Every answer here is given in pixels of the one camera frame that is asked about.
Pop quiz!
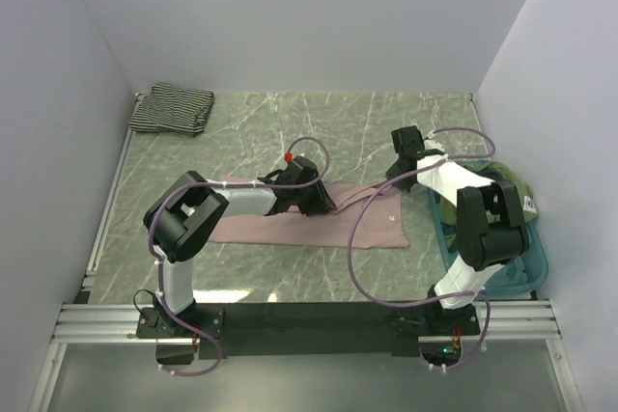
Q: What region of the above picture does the pink tank top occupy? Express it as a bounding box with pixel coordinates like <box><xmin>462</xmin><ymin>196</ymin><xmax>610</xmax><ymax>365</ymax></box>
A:
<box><xmin>210</xmin><ymin>183</ymin><xmax>408</xmax><ymax>249</ymax></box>

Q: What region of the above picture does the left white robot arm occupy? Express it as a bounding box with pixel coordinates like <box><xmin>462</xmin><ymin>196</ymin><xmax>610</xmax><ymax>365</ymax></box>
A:
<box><xmin>143</xmin><ymin>155</ymin><xmax>336</xmax><ymax>337</ymax></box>

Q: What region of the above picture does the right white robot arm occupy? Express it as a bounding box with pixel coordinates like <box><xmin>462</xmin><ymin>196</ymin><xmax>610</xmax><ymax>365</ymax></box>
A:
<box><xmin>385</xmin><ymin>125</ymin><xmax>530</xmax><ymax>334</ymax></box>

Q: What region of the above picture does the green tank top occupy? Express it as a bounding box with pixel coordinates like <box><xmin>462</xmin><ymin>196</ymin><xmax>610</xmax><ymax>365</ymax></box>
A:
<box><xmin>435</xmin><ymin>160</ymin><xmax>538</xmax><ymax>248</ymax></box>

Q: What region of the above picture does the striped folded tank top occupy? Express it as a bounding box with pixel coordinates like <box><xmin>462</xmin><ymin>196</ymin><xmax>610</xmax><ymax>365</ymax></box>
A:
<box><xmin>129</xmin><ymin>83</ymin><xmax>215</xmax><ymax>137</ymax></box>

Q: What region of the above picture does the black base beam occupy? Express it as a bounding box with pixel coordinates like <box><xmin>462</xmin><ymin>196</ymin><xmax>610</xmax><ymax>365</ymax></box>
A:
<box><xmin>136</xmin><ymin>302</ymin><xmax>481</xmax><ymax>360</ymax></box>

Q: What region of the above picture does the teal plastic bin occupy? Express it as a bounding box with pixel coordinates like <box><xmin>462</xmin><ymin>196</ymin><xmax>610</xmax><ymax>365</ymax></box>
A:
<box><xmin>427</xmin><ymin>159</ymin><xmax>550</xmax><ymax>296</ymax></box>

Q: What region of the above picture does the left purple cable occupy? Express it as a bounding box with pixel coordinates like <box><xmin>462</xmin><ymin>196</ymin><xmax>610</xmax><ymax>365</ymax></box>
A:
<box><xmin>147</xmin><ymin>136</ymin><xmax>332</xmax><ymax>377</ymax></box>

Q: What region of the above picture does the purple cable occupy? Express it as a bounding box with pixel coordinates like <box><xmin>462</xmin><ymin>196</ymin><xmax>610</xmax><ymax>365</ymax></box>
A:
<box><xmin>147</xmin><ymin>136</ymin><xmax>332</xmax><ymax>377</ymax></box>
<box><xmin>347</xmin><ymin>126</ymin><xmax>498</xmax><ymax>377</ymax></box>

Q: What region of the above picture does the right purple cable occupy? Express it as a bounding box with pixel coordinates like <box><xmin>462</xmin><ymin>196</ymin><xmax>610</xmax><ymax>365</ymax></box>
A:
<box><xmin>347</xmin><ymin>126</ymin><xmax>498</xmax><ymax>377</ymax></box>

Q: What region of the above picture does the aluminium rail frame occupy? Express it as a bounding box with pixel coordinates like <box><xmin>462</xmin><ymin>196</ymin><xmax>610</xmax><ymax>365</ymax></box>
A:
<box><xmin>31</xmin><ymin>92</ymin><xmax>564</xmax><ymax>411</ymax></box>

